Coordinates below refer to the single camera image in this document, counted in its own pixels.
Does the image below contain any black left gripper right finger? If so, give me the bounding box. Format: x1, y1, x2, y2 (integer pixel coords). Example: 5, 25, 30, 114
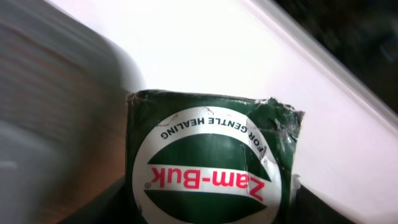
290, 174, 354, 224

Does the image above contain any dark grey plastic basket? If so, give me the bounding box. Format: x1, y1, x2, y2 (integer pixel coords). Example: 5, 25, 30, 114
1, 0, 139, 223

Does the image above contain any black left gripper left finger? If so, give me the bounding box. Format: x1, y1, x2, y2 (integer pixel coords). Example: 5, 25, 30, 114
59, 177, 127, 224

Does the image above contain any green Zam-Buk box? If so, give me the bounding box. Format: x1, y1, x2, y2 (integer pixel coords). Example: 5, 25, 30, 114
126, 90, 304, 223

